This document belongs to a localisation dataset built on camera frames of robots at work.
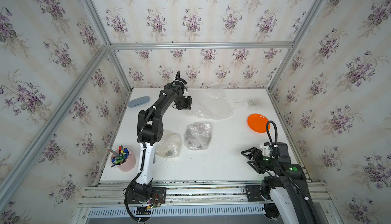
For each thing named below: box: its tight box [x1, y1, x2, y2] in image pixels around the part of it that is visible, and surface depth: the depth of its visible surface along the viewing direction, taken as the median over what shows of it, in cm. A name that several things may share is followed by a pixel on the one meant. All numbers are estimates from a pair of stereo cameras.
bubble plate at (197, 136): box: [183, 121, 212, 151], surface depth 92 cm
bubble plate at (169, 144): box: [154, 129, 182, 159], surface depth 86 cm
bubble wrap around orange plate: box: [187, 88, 234, 120], surface depth 113 cm
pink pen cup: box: [110, 147, 136, 173], surface depth 76 cm
